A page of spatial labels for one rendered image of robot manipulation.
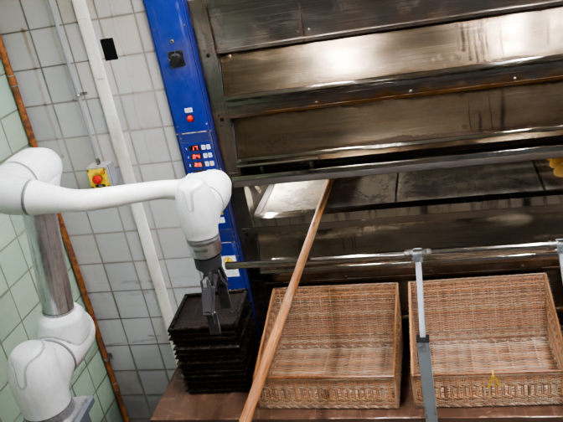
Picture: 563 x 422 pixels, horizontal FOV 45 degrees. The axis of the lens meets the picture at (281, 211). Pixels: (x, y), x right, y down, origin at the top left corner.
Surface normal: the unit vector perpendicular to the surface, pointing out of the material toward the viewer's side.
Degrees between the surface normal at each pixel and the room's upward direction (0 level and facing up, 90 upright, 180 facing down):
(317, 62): 70
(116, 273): 90
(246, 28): 90
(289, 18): 94
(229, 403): 0
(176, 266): 90
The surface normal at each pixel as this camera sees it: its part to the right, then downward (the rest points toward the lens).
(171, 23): -0.18, 0.42
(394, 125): -0.23, 0.09
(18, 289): 0.97, -0.08
